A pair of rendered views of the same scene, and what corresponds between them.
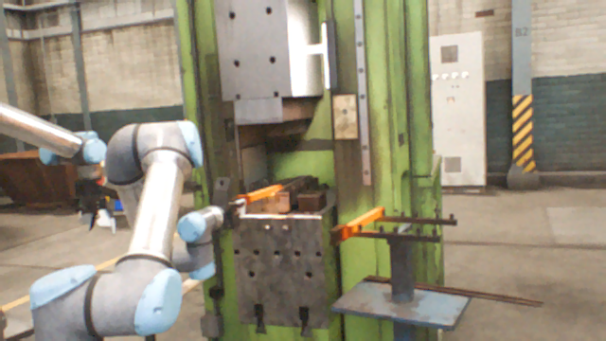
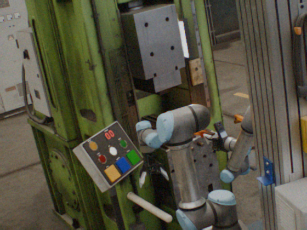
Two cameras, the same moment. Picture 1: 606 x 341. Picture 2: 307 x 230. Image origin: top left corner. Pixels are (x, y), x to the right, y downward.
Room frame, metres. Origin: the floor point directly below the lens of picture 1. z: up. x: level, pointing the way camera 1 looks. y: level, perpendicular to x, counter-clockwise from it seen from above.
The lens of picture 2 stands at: (0.16, 2.39, 2.08)
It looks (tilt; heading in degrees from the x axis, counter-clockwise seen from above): 19 degrees down; 312
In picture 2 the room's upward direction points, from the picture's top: 11 degrees counter-clockwise
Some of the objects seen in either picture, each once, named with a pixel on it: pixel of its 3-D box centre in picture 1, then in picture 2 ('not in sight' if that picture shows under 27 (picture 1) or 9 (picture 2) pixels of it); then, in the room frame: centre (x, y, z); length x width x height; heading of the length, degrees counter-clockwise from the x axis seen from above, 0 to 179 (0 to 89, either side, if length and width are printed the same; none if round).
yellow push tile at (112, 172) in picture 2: not in sight; (112, 173); (1.95, 0.81, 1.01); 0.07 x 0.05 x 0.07; 97
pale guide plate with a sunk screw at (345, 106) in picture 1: (345, 116); (195, 72); (2.02, -0.17, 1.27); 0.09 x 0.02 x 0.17; 72
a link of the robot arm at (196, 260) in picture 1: (194, 259); (240, 165); (1.44, 0.34, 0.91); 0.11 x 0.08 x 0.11; 88
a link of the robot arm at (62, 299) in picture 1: (69, 305); not in sight; (0.93, 0.46, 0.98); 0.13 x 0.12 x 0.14; 88
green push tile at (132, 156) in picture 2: not in sight; (132, 157); (1.97, 0.61, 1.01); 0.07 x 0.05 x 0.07; 97
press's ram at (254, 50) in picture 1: (282, 48); (147, 38); (2.18, 0.06, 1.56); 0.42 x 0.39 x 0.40; 162
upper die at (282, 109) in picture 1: (277, 109); (149, 76); (2.19, 0.10, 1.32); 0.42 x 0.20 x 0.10; 162
